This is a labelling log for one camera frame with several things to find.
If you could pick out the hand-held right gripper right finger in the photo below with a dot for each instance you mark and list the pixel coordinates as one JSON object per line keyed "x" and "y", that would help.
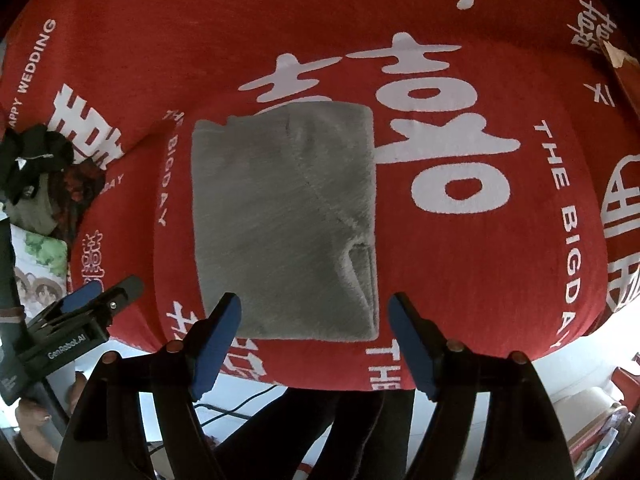
{"x": 412, "y": 340}

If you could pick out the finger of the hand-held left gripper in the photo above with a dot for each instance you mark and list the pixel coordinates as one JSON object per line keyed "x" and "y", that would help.
{"x": 80, "y": 297}
{"x": 122, "y": 292}

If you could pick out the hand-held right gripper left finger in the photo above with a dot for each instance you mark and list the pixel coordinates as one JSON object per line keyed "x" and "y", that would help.
{"x": 217, "y": 340}

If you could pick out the grey fleece garment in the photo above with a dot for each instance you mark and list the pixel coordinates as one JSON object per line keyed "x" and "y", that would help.
{"x": 280, "y": 220}

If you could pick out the person's left forearm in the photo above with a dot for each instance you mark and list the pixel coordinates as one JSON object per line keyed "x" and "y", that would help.
{"x": 30, "y": 462}

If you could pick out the pile of dark clothes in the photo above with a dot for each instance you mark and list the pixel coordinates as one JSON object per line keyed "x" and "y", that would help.
{"x": 37, "y": 155}

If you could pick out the person's left hand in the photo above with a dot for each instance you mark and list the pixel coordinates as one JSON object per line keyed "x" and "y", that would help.
{"x": 32, "y": 422}

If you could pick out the cartoon printed cloth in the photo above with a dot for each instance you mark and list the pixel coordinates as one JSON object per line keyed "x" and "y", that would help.
{"x": 40, "y": 270}

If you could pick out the red printed blanket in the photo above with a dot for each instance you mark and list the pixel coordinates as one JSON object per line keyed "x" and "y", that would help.
{"x": 450, "y": 285}

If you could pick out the dark grey pole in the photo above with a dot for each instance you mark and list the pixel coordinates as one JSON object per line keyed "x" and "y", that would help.
{"x": 10, "y": 270}

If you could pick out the person's black trousers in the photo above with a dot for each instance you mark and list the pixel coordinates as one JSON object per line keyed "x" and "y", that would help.
{"x": 350, "y": 435}

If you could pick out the white paper roll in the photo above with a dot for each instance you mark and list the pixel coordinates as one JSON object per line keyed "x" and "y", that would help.
{"x": 590, "y": 405}

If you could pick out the red stool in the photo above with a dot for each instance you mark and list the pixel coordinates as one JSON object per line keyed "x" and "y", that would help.
{"x": 625, "y": 380}

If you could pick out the stack of printed papers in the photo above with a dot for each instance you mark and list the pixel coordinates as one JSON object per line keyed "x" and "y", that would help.
{"x": 600, "y": 452}

